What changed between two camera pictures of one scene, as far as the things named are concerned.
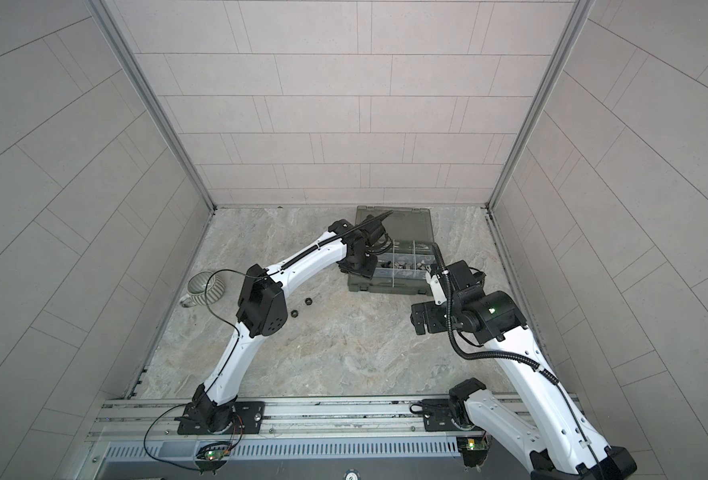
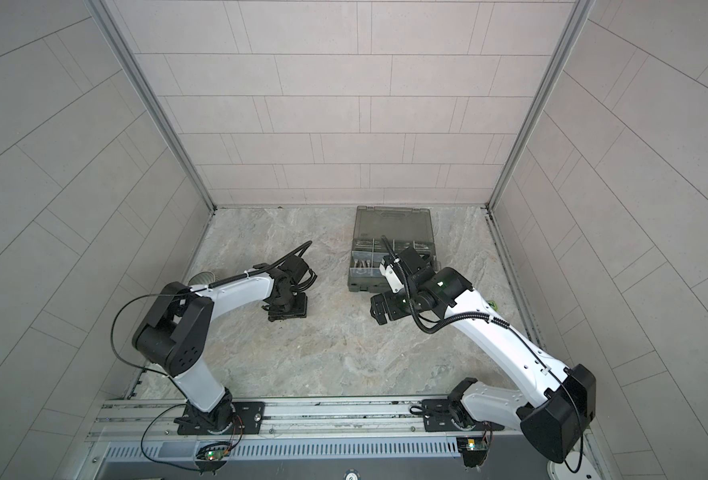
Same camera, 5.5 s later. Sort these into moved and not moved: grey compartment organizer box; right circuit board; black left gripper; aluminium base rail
Moved: black left gripper
Not moved: grey compartment organizer box; aluminium base rail; right circuit board
